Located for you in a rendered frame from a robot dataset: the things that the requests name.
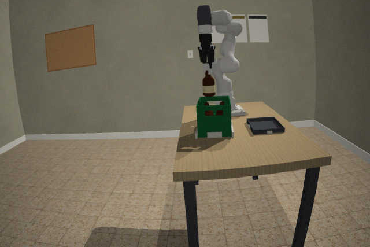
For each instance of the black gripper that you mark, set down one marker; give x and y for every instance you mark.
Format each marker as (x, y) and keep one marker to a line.
(206, 50)

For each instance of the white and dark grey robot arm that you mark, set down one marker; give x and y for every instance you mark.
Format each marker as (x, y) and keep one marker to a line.
(229, 63)

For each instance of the green plastic bottle crate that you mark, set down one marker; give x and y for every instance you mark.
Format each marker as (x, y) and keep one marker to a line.
(220, 123)

